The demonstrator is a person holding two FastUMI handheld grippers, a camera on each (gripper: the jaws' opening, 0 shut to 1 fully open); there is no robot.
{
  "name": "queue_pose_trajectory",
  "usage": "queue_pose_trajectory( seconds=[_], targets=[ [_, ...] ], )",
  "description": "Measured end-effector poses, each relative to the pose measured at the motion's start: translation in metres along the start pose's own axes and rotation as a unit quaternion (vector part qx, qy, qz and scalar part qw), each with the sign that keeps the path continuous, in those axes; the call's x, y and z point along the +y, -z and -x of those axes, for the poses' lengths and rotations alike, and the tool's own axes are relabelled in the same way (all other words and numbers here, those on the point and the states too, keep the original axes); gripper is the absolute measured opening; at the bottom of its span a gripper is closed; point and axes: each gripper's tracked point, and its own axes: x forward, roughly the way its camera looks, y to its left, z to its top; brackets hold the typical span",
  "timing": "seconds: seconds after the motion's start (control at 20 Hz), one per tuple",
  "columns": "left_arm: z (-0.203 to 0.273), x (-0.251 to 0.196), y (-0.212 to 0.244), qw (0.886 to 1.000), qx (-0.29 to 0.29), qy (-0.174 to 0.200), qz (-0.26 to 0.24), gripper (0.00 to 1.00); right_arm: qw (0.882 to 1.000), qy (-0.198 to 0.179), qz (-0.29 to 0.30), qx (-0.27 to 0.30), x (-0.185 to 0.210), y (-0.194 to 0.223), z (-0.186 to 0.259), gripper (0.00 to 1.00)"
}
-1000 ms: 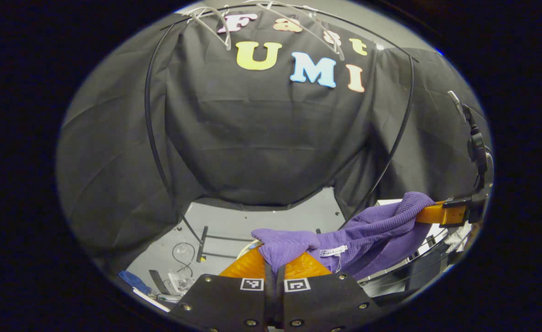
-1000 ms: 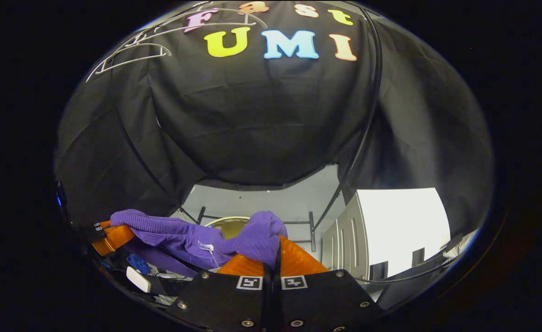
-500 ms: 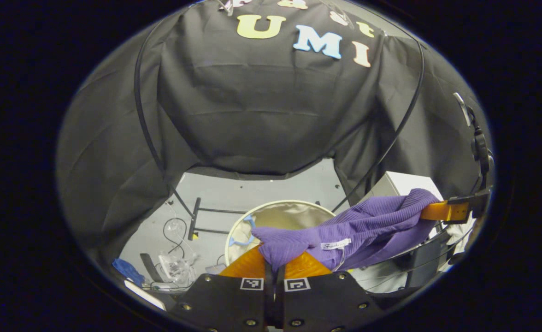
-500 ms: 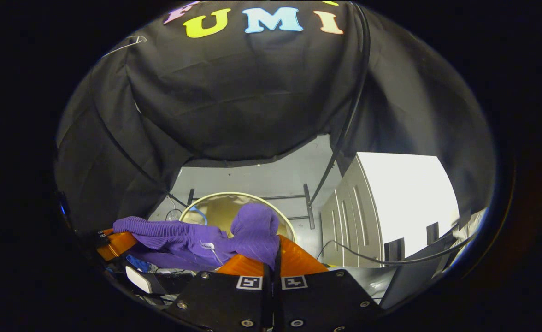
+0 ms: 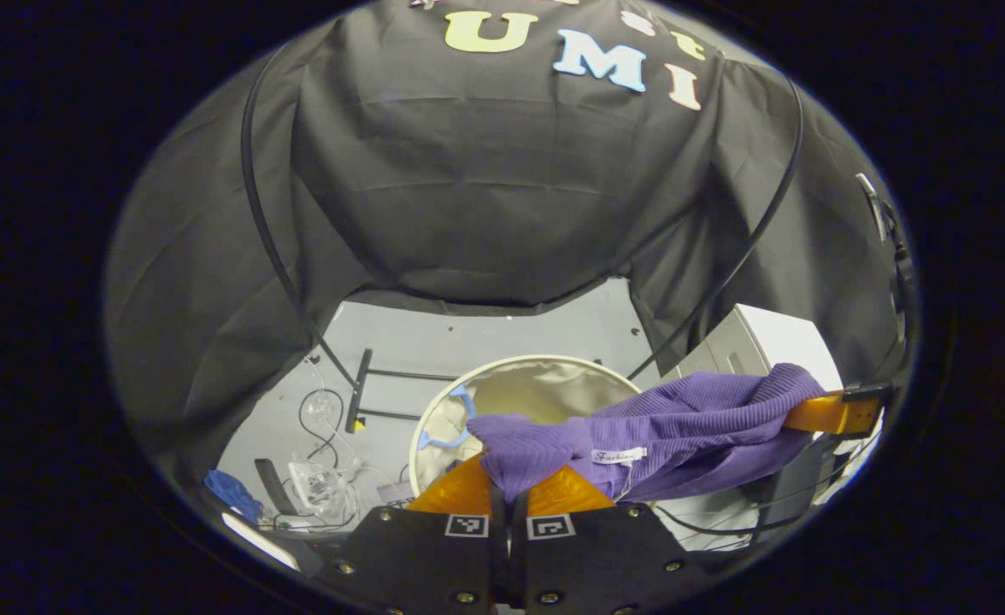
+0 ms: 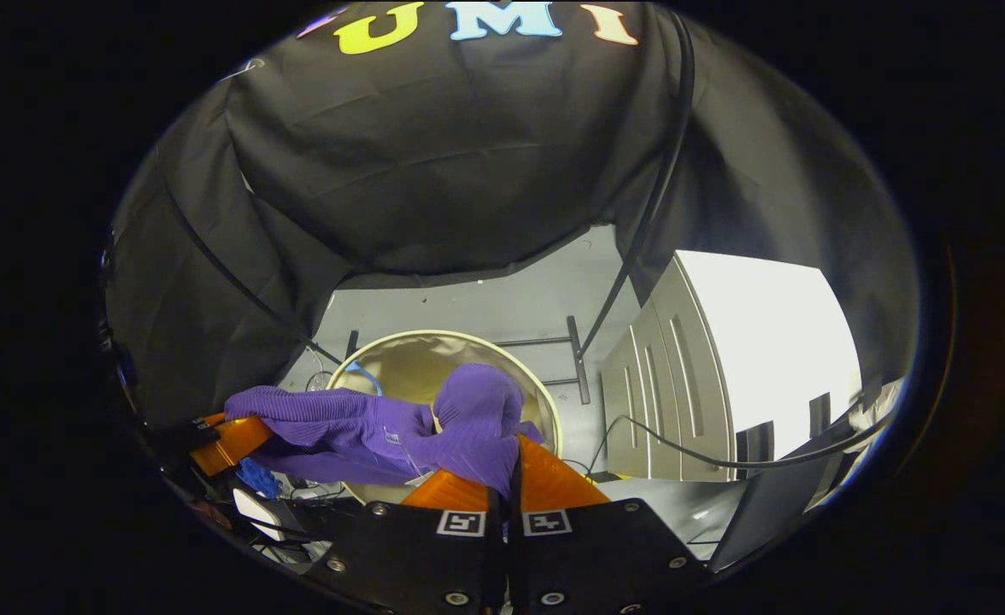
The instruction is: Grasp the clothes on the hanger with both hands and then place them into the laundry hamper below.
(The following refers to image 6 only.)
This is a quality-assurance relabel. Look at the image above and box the black cable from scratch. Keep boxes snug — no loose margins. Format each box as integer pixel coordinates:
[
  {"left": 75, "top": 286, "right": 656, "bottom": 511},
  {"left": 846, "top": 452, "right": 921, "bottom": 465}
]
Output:
[{"left": 584, "top": 414, "right": 896, "bottom": 475}]

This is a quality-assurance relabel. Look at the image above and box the dark grey panel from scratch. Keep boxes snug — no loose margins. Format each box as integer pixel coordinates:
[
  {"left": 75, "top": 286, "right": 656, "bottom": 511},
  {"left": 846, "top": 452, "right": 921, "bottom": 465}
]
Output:
[{"left": 708, "top": 419, "right": 862, "bottom": 573}]

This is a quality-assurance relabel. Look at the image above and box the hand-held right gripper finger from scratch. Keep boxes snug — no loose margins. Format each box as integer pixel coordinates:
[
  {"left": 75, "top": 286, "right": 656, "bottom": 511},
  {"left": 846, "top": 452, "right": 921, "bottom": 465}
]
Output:
[
  {"left": 302, "top": 468, "right": 504, "bottom": 615},
  {"left": 507, "top": 436, "right": 713, "bottom": 615}
]

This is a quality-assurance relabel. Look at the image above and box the purple knit cardigan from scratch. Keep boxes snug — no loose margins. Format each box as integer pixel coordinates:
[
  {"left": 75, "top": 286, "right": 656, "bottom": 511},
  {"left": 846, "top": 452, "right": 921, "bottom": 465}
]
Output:
[{"left": 225, "top": 363, "right": 546, "bottom": 501}]

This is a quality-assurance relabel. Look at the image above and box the white cabinet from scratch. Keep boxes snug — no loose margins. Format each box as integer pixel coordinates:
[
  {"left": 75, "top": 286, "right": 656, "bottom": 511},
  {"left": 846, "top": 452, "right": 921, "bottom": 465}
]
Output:
[{"left": 601, "top": 250, "right": 862, "bottom": 483}]

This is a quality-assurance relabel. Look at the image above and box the blue cloth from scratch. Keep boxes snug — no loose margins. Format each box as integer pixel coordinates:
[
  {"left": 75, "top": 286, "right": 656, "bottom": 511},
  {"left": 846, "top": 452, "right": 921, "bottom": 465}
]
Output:
[{"left": 236, "top": 457, "right": 286, "bottom": 501}]

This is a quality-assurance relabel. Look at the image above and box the black backdrop cloth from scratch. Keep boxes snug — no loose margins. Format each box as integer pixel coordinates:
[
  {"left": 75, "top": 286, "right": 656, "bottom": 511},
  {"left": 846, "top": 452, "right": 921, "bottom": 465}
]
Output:
[{"left": 105, "top": 0, "right": 918, "bottom": 428}]

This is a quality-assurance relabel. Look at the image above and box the beige round laundry hamper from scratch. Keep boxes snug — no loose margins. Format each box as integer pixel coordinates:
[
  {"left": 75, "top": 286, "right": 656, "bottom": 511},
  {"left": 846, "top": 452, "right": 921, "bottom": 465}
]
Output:
[{"left": 325, "top": 329, "right": 565, "bottom": 507}]

